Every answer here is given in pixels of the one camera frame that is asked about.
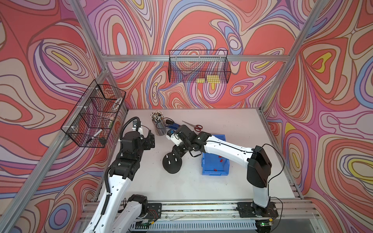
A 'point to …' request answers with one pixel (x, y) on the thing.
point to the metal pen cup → (158, 121)
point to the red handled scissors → (197, 127)
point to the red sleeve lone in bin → (215, 170)
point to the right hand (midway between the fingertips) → (175, 154)
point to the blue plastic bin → (212, 165)
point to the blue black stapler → (171, 124)
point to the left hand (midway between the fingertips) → (144, 134)
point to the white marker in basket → (96, 134)
